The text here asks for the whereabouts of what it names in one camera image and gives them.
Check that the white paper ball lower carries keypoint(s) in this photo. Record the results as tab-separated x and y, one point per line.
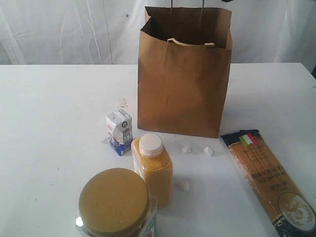
184	185

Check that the brown paper bag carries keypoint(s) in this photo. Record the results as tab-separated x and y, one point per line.
183	70

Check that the white paper ball right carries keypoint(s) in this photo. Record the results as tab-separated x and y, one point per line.
208	151

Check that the white paper ball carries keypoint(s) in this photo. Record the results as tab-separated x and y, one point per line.
184	185
187	150
208	151

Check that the white curtain backdrop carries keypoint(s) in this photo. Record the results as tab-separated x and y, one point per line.
107	31

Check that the white paper ball upper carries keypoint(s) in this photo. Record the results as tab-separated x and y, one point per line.
187	150

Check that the yellow millet bottle white cap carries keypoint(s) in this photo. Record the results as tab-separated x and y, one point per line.
153	163

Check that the small white milk carton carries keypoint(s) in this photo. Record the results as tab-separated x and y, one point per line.
119	128

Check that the spaghetti packet with Italian flag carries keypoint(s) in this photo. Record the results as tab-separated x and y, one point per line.
289	212

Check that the clear jar with gold lid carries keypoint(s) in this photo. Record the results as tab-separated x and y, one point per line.
116	203

